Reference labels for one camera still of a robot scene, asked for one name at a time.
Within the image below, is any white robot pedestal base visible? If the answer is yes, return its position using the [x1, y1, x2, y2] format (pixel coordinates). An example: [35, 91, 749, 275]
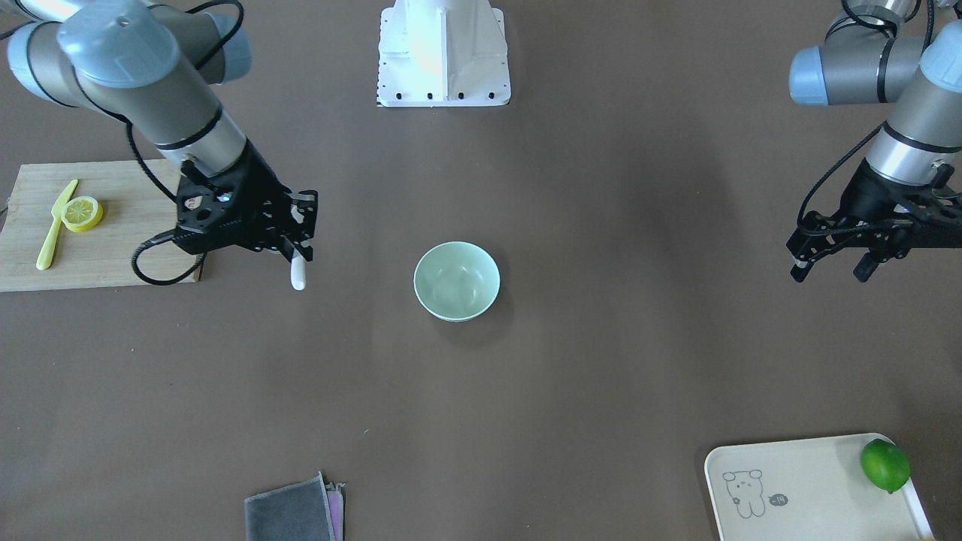
[376, 1, 512, 107]

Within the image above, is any yellow plastic knife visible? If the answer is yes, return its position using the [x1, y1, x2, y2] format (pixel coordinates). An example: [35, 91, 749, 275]
[35, 179, 79, 271]

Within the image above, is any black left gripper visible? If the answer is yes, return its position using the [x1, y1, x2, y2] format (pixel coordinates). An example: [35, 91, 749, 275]
[786, 159, 961, 283]

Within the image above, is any lemon slice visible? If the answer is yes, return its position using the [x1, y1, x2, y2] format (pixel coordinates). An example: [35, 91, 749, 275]
[59, 196, 105, 233]

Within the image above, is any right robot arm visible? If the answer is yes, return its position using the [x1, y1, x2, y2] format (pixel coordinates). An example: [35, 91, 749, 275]
[2, 1, 317, 263]

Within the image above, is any bamboo cutting board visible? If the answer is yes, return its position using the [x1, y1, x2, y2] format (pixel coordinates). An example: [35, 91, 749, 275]
[1, 161, 177, 292]

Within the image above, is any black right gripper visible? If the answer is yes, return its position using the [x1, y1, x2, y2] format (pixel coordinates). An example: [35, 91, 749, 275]
[175, 141, 319, 261]

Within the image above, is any cream rabbit tray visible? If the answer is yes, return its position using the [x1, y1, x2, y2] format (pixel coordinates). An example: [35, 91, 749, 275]
[703, 434, 934, 540]

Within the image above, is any green lime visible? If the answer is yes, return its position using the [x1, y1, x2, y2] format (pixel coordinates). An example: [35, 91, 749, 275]
[860, 438, 912, 494]

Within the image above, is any grey folded cloth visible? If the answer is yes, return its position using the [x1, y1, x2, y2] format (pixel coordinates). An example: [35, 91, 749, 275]
[244, 472, 346, 540]

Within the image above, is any light green bowl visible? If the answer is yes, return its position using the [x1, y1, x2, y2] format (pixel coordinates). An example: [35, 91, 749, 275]
[413, 242, 501, 322]

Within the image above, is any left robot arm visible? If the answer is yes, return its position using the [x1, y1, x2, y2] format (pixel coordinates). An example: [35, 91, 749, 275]
[786, 1, 961, 282]

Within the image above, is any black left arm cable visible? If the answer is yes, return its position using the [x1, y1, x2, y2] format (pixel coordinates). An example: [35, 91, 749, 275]
[797, 0, 940, 226]

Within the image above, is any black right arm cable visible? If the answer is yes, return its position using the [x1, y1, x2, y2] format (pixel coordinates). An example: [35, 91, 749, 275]
[124, 0, 249, 287]

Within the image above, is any white ceramic spoon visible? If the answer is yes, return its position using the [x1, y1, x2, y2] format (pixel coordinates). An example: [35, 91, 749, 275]
[291, 254, 307, 291]

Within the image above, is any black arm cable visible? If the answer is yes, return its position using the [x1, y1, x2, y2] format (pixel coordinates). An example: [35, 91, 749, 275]
[124, 0, 249, 287]
[797, 0, 940, 226]

